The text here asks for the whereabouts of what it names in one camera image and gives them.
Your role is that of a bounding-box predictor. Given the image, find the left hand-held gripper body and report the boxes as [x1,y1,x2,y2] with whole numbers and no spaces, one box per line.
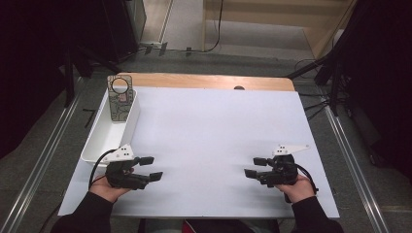
[102,143,154,191]

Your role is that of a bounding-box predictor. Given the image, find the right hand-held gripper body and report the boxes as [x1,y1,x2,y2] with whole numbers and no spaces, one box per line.
[257,144,310,188]

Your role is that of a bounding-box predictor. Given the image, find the white plastic bin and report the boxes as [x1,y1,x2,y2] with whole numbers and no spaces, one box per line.
[81,87,141,169]

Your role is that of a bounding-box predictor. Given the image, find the patterned phone case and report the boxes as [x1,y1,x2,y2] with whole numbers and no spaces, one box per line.
[107,74,135,124]

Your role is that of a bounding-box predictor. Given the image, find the person's left hand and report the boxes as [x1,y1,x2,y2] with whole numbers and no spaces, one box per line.
[89,168,135,204]

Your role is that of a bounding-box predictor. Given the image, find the person's right hand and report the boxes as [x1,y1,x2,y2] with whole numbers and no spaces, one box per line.
[275,174,317,204]

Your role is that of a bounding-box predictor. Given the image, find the white table board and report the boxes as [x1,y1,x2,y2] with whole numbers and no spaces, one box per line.
[57,85,340,219]

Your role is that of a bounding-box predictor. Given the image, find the wooden table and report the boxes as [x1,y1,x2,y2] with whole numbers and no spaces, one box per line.
[112,72,295,92]

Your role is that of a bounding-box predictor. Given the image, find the black metal stand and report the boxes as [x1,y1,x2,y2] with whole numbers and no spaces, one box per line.
[286,32,354,117]
[62,45,120,110]

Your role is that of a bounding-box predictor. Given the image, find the dark cabinet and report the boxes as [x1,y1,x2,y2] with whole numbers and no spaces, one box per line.
[100,0,148,64]

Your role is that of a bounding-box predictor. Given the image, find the dark curtain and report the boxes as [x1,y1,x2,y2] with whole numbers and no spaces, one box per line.
[0,0,108,159]
[339,0,412,179]

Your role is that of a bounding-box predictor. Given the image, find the right hand-held gripper black cable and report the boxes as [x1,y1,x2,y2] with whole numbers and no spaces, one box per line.
[294,163,320,195]

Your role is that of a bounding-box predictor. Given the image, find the hand-held gripper black cable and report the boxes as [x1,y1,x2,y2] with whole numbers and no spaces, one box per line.
[294,163,320,195]
[87,149,118,190]

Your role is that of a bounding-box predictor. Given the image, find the left hand-held gripper black cable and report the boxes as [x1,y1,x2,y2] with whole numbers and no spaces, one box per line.
[87,149,118,190]

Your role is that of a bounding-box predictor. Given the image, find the aluminium floor rail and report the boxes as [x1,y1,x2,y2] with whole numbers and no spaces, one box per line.
[324,106,390,233]
[0,77,82,233]

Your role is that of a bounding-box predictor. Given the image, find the black floor cables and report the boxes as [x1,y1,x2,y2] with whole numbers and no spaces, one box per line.
[294,57,338,121]

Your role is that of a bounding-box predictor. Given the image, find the thin black floor cable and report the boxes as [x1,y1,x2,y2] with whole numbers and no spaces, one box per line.
[38,203,63,233]

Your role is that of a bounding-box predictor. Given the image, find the black hanging cable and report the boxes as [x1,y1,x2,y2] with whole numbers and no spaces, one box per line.
[205,0,224,52]

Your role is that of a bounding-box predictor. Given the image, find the light wooden shelf frame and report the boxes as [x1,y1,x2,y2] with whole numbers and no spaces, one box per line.
[202,0,358,61]

